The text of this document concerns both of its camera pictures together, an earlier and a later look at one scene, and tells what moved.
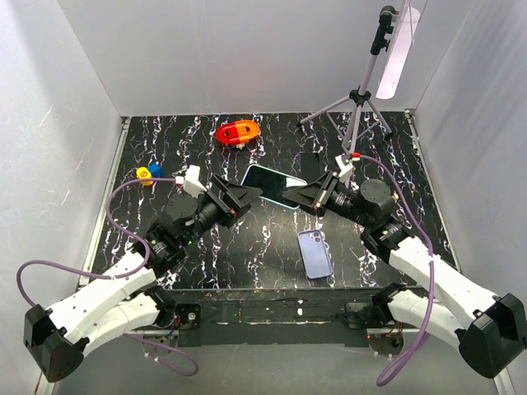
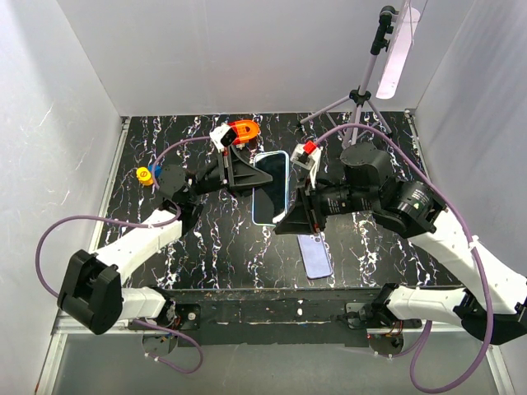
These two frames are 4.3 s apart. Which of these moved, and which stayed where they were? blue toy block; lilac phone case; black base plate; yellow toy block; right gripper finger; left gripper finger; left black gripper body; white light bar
Moved: right gripper finger; left gripper finger; left black gripper body
Stayed: blue toy block; black base plate; white light bar; lilac phone case; yellow toy block
